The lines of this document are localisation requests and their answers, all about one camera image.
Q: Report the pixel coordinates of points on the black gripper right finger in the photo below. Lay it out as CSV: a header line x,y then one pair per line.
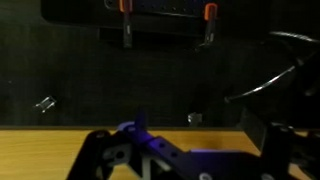
x,y
283,153

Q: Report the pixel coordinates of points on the orange black bar clamp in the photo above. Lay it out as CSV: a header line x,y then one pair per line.
x,y
210,23
126,23

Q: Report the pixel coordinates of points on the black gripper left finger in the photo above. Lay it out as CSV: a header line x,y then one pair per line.
x,y
90,150

